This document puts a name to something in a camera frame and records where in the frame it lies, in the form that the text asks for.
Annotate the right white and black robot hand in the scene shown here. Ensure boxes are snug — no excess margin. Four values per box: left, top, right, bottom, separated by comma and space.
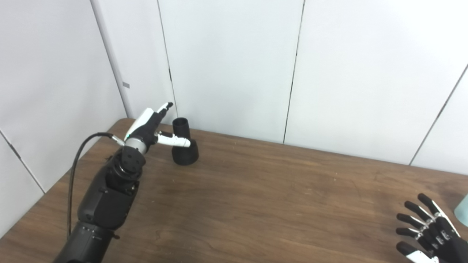
396, 193, 468, 263

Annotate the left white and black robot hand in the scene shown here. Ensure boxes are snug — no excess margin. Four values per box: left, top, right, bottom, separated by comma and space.
124, 102, 192, 154

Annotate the light-blue hose piece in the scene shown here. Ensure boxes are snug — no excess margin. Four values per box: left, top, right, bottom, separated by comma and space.
454, 194, 468, 226

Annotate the black flared nozzle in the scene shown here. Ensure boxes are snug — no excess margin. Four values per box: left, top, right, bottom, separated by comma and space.
172, 117, 200, 165

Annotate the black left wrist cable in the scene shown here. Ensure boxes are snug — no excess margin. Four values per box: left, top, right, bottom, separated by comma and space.
67, 132, 125, 240

